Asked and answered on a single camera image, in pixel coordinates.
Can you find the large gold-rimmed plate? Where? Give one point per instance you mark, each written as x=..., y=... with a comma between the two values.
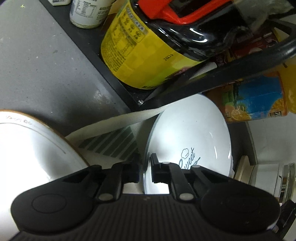
x=30, y=148

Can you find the small white plastic bottle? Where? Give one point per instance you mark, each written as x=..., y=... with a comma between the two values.
x=90, y=14

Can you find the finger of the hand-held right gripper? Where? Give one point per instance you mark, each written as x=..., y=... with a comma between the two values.
x=288, y=215

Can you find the patterned fringed table cloth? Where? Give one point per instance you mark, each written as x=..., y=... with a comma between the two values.
x=111, y=141

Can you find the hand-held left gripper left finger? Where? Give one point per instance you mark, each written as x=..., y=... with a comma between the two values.
x=120, y=176

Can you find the black shelf rack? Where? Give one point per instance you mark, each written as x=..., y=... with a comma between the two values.
x=208, y=80

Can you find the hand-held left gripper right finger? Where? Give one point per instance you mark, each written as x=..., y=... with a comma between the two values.
x=161, y=172

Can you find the glass electric kettle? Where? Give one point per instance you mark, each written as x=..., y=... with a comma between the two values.
x=270, y=180

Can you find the large deep white printed plate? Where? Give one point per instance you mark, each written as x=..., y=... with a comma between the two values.
x=189, y=129

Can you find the orange juice bottle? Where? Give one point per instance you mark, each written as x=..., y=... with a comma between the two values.
x=259, y=97

